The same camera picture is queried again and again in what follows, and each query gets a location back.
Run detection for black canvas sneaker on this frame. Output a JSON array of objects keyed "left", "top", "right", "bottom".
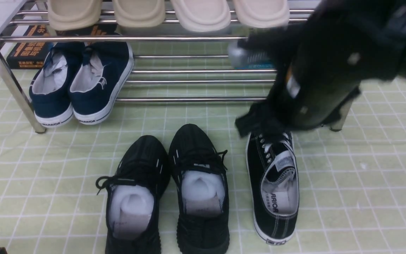
[{"left": 246, "top": 132, "right": 300, "bottom": 246}]

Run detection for green checkered floor mat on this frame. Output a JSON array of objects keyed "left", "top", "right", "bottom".
[{"left": 0, "top": 32, "right": 406, "bottom": 254}]

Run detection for cream slipper far right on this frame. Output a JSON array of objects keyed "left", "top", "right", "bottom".
[{"left": 233, "top": 0, "right": 290, "bottom": 28}]

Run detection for black knit sneaker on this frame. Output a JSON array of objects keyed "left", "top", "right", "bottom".
[
  {"left": 168, "top": 124, "right": 230, "bottom": 254},
  {"left": 96, "top": 135, "right": 171, "bottom": 254}
]

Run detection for black orange book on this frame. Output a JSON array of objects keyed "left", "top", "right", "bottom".
[{"left": 6, "top": 24, "right": 117, "bottom": 69}]

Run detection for beige slipper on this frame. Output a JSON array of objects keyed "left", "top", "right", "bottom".
[
  {"left": 47, "top": 0, "right": 103, "bottom": 31},
  {"left": 112, "top": 0, "right": 166, "bottom": 28}
]

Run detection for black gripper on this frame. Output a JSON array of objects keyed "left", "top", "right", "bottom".
[{"left": 235, "top": 101, "right": 288, "bottom": 141}]

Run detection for black knit sneaker right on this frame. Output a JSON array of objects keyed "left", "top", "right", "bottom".
[{"left": 168, "top": 124, "right": 230, "bottom": 254}]

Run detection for beige slipper far left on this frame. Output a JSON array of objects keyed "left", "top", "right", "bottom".
[{"left": 47, "top": 0, "right": 103, "bottom": 31}]

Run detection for navy canvas shoe right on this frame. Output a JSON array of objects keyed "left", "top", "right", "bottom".
[{"left": 69, "top": 41, "right": 134, "bottom": 125}]

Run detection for navy canvas shoe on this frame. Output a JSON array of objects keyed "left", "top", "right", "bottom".
[
  {"left": 29, "top": 42, "right": 85, "bottom": 128},
  {"left": 69, "top": 41, "right": 134, "bottom": 125}
]

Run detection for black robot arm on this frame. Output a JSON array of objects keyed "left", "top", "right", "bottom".
[{"left": 235, "top": 0, "right": 406, "bottom": 137}]

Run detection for cream slipper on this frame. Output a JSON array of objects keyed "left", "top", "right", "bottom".
[
  {"left": 170, "top": 0, "right": 232, "bottom": 32},
  {"left": 233, "top": 0, "right": 290, "bottom": 28}
]

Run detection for navy canvas shoe left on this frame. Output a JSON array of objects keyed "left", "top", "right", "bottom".
[{"left": 29, "top": 42, "right": 85, "bottom": 128}]

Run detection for silver metal shoe rack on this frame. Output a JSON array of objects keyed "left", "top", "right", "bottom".
[{"left": 0, "top": 0, "right": 353, "bottom": 134}]

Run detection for teal cream book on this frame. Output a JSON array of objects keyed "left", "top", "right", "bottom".
[{"left": 227, "top": 27, "right": 273, "bottom": 69}]

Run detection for black knit sneaker left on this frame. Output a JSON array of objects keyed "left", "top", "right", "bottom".
[{"left": 96, "top": 135, "right": 171, "bottom": 254}]

